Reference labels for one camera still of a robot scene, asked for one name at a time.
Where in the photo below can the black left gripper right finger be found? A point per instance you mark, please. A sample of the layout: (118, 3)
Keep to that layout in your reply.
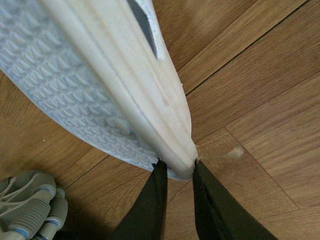
(218, 215)

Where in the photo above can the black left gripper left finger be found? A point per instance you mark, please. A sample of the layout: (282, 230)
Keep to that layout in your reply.
(146, 218)

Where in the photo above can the light blue slipper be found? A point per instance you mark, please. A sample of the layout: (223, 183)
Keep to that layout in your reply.
(101, 70)

